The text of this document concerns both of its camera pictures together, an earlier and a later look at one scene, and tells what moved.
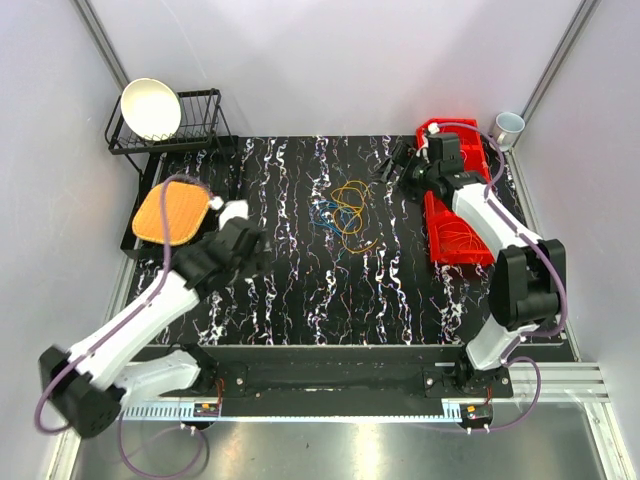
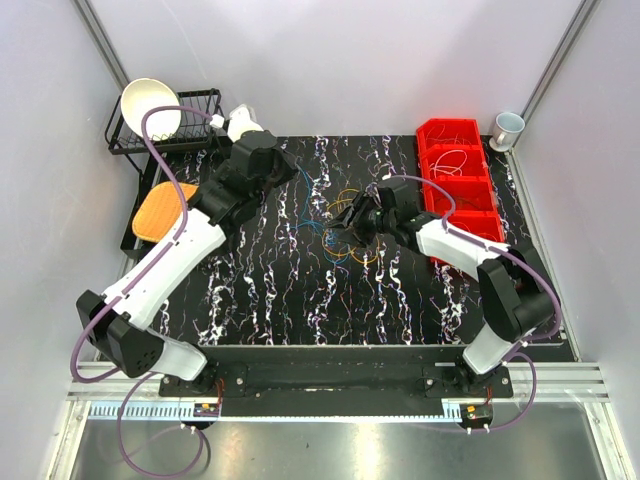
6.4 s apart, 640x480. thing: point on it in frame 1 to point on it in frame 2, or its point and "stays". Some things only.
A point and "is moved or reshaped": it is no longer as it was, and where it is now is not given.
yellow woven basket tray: x=187 y=206 stays
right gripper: x=407 y=157 to x=357 y=235
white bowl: x=150 y=109 stays
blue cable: x=317 y=218 to x=306 y=220
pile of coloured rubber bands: x=347 y=216 is moved or reshaped
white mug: x=506 y=129 stays
